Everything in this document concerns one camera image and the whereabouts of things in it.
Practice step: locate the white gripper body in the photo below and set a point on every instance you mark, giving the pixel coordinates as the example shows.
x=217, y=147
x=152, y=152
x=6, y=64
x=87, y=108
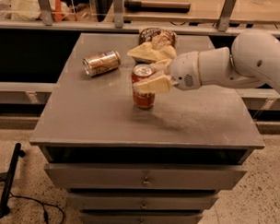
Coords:
x=184, y=70

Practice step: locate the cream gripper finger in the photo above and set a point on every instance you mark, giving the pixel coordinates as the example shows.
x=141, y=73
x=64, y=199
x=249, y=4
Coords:
x=157, y=84
x=162, y=65

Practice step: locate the red coke can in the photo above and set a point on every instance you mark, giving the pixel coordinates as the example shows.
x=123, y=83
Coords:
x=141, y=72

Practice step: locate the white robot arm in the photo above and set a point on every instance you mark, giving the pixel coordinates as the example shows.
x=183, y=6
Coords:
x=251, y=61

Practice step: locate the brown soda can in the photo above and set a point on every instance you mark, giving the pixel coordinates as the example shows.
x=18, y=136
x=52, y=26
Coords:
x=100, y=63

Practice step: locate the brown chip bag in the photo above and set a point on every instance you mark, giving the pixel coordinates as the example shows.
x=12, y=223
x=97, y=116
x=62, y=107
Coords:
x=155, y=44

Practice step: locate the black bar on counter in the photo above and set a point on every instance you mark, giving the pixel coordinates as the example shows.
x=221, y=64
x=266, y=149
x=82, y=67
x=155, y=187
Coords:
x=157, y=6

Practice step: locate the grey drawer cabinet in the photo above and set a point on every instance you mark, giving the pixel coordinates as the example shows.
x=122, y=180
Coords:
x=93, y=120

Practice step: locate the top cabinet drawer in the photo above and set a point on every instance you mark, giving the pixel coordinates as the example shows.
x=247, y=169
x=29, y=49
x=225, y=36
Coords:
x=144, y=176

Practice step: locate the cabinet drawer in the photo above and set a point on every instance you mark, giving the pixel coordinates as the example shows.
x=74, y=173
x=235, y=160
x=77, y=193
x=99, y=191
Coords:
x=136, y=217
x=142, y=201
x=144, y=176

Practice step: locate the middle cabinet drawer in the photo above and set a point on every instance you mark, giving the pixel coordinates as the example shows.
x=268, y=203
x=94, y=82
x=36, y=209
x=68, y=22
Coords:
x=142, y=201

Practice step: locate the bottom cabinet drawer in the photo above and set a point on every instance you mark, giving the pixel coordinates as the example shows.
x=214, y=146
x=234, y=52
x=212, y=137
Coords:
x=136, y=217

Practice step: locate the black stand leg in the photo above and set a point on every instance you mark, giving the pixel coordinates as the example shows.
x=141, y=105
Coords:
x=17, y=152

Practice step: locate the metal railing frame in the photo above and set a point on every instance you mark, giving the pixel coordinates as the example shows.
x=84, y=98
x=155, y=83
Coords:
x=204, y=17

